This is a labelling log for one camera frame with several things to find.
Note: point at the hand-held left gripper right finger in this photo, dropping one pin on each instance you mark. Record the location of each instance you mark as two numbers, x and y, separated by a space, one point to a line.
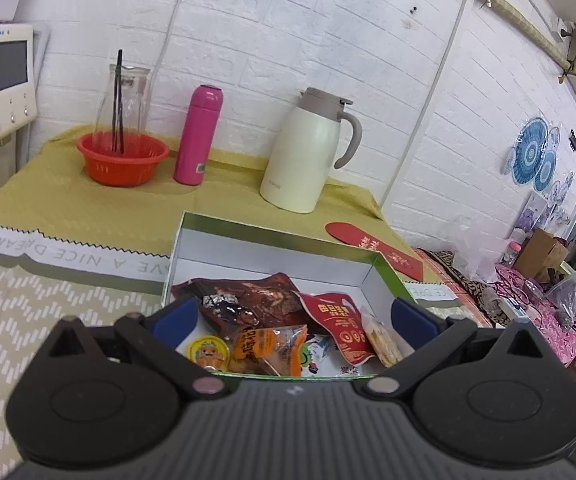
413 317

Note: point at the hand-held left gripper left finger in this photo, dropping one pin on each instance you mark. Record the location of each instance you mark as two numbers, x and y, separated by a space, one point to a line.
178 320

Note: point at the yellow cheese cracker packet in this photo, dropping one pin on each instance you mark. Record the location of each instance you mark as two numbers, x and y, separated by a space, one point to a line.
383 345

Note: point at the orange lidded jelly cup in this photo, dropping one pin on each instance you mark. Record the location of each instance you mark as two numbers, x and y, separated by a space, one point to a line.
209 352

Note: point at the red nut packet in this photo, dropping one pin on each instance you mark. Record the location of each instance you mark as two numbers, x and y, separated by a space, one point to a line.
348 330

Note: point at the dark brown meat packet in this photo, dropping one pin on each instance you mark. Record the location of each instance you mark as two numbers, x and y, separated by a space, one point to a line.
263 300

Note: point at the orange clear snack packet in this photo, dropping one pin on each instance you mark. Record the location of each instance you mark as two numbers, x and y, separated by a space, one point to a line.
268 350

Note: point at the white blue chip bag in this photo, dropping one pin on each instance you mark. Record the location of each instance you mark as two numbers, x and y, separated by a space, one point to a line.
318 360

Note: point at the green cardboard box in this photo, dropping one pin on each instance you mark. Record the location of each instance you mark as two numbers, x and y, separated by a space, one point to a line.
268 255

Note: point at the leopard print cloth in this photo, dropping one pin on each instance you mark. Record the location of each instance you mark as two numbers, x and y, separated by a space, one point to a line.
458 275

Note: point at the red envelope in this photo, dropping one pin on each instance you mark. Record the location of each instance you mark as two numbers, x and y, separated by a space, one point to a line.
383 250

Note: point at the white power strip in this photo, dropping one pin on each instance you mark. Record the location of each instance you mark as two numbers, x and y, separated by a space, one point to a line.
513 309

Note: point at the yellow cloth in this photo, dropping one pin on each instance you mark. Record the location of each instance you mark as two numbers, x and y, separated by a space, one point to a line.
118 210

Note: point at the pink floral cloth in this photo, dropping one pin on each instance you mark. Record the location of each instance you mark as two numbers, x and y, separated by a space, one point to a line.
548 330

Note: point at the clear plastic bag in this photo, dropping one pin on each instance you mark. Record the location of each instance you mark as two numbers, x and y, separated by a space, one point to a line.
568 300

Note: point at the red plastic basket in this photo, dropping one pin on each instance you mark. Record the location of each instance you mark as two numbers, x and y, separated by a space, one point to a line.
123 165

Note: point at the pink thermos bottle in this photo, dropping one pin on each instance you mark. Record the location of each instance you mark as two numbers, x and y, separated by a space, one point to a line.
198 135

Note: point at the cream thermal jug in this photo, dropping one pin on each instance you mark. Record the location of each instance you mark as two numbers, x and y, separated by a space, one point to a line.
303 160

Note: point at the blue paper fan decoration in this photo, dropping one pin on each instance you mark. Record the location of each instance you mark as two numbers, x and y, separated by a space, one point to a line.
530 152

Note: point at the glass carafe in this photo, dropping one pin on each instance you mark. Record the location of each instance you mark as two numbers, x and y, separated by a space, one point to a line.
135 100

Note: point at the black straws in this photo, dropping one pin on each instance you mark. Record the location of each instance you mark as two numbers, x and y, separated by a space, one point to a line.
117 100

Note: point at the white water dispenser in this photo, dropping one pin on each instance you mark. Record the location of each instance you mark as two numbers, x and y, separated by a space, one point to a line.
3 70

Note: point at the white wall conduit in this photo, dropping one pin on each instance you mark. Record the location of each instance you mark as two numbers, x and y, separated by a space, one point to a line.
438 70

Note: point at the yellow wall pipe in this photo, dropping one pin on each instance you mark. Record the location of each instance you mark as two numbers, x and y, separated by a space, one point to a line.
508 10

